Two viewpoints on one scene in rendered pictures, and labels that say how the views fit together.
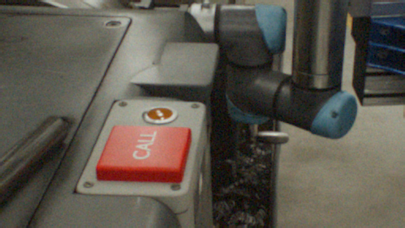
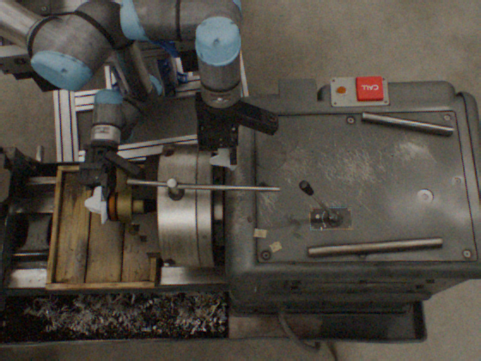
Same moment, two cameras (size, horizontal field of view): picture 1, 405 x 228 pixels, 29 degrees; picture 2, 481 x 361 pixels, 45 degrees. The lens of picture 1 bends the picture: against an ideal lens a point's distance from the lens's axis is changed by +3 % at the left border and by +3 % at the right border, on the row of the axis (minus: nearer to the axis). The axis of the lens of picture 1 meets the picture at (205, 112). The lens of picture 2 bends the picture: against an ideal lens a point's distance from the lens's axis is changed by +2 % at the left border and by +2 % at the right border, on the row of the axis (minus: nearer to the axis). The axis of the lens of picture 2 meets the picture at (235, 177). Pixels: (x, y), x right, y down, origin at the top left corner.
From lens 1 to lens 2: 140 cm
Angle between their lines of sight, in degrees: 64
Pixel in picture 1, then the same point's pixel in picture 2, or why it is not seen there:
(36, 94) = (331, 132)
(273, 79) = (130, 109)
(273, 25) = (118, 96)
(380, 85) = not seen: hidden behind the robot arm
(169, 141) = (366, 81)
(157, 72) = (307, 97)
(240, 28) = (118, 114)
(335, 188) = not seen: outside the picture
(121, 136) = (365, 94)
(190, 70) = (305, 86)
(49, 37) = (279, 143)
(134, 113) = (341, 98)
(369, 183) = not seen: outside the picture
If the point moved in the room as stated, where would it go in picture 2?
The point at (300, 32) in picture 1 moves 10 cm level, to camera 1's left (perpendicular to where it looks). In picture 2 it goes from (143, 79) to (145, 113)
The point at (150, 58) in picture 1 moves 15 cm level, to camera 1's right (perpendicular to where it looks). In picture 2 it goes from (295, 101) to (285, 46)
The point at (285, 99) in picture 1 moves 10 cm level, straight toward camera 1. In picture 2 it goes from (143, 105) to (179, 105)
